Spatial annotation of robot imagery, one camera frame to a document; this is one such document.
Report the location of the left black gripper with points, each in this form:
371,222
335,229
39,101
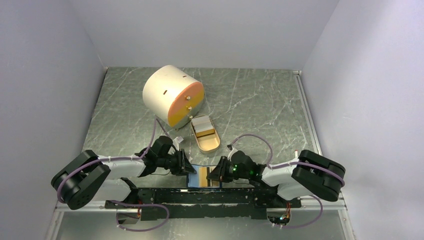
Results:
183,166

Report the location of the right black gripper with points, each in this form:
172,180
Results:
219,173

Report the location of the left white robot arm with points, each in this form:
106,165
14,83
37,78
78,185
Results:
91,177

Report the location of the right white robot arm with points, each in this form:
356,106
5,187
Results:
308,174

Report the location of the tan oval card tray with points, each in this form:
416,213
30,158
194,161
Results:
207,141

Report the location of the stack of white cards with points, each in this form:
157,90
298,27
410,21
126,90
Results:
202,123

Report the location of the round white drawer cabinet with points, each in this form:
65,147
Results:
173,96

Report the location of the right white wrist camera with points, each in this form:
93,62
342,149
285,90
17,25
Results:
232,151

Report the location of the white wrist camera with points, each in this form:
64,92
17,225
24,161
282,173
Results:
178,140
232,151

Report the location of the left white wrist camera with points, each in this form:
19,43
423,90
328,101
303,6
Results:
178,140

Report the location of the black base frame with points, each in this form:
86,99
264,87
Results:
190,203

